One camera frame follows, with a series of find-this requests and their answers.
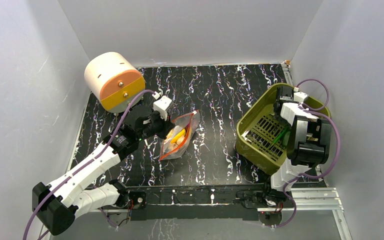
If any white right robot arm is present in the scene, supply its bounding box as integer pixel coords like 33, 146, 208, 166
261, 86, 332, 207

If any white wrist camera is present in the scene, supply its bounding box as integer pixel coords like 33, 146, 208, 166
152, 94, 173, 121
293, 87, 309, 104

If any yellow toy lemon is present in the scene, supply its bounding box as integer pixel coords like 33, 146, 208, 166
171, 129, 186, 144

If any olive green plastic basket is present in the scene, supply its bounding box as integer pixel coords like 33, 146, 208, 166
235, 82, 331, 176

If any white orange cylindrical drum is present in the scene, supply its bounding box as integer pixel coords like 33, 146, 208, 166
84, 52, 146, 114

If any beige toy garlic bulb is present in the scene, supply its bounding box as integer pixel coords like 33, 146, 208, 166
176, 136, 188, 146

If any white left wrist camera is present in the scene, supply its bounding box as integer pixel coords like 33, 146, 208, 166
152, 94, 173, 121

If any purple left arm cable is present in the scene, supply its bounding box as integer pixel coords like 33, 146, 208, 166
22, 89, 161, 240

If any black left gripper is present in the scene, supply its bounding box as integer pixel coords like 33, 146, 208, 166
137, 108, 176, 142

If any green toy bean pod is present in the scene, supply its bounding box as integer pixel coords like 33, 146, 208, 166
272, 128, 290, 144

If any clear orange zip top bag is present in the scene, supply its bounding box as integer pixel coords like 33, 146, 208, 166
159, 110, 201, 162

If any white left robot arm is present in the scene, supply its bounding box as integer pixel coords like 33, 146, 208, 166
32, 107, 174, 236

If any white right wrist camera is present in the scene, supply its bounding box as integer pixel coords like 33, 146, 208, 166
293, 87, 309, 104

